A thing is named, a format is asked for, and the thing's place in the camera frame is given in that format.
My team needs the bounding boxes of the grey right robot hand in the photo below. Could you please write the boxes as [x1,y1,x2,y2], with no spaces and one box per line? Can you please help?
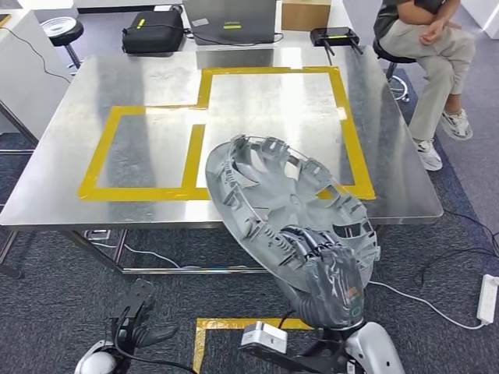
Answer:
[280,224,367,333]

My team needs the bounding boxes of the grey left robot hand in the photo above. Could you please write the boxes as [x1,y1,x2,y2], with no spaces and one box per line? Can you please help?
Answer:
[111,304,180,357]

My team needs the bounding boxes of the silver wheel cover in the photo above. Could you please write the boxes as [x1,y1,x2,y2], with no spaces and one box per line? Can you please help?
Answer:
[205,134,382,295]

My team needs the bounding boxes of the steel workbench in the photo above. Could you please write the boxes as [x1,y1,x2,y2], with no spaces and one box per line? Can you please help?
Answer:
[0,46,445,282]

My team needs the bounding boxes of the white power strip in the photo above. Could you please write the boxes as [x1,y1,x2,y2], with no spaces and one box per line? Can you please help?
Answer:
[476,273,499,326]

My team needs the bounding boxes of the black round stool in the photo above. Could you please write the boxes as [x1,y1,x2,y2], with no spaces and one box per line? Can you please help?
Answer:
[372,38,417,103]
[41,16,85,71]

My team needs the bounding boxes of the black router with antennas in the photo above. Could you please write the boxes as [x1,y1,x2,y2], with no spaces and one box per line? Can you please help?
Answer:
[310,26,364,65]

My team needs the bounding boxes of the person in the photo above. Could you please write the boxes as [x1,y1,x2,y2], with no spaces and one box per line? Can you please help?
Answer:
[373,0,476,172]

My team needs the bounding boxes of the cardboard box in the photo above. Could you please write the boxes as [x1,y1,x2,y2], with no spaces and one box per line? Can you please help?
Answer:
[282,0,332,32]

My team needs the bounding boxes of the grey laptop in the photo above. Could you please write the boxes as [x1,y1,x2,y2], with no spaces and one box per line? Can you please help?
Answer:
[183,0,279,47]

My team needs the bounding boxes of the black carry case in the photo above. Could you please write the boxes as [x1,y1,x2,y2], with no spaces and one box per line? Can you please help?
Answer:
[122,9,186,55]

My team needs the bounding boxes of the white desk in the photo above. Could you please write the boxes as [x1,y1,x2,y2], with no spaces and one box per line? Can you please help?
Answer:
[0,7,81,150]

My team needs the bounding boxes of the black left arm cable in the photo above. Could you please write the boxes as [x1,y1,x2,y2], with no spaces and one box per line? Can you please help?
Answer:
[113,309,198,374]

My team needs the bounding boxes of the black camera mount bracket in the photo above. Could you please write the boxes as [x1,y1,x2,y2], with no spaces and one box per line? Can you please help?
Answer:
[239,337,353,374]

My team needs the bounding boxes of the white floor cable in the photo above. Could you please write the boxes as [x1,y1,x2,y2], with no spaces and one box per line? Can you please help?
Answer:
[91,241,204,270]

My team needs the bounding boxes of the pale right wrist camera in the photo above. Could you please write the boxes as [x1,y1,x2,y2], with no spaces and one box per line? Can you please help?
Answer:
[241,320,288,355]

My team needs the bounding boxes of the white power cable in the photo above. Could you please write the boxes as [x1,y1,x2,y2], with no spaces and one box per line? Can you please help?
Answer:
[368,280,486,331]

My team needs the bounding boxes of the black floor cables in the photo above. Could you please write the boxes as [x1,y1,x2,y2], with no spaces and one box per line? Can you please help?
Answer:
[413,209,499,288]

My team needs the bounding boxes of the white ring dish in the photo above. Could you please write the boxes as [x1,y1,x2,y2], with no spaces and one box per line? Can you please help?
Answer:
[41,16,78,38]

